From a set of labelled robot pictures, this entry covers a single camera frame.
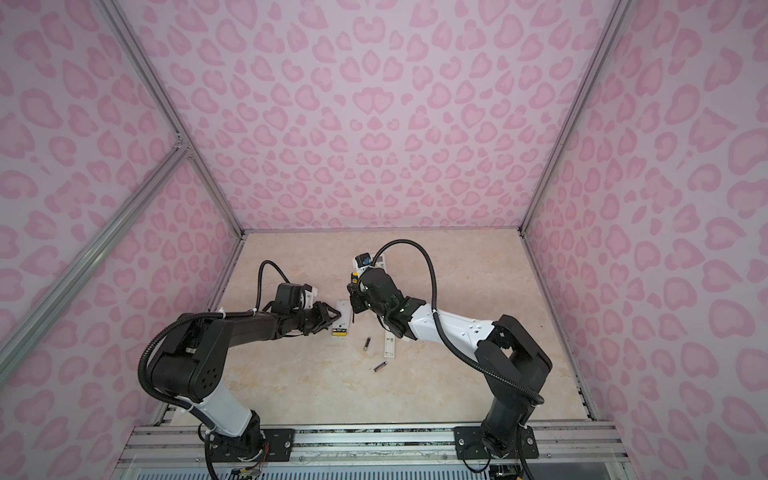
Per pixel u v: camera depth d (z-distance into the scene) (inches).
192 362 18.7
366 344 35.6
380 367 33.8
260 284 31.5
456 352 17.9
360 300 28.9
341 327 36.5
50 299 22.1
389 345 35.1
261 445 28.2
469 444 29.0
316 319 33.2
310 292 36.2
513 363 17.8
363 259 28.7
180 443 29.6
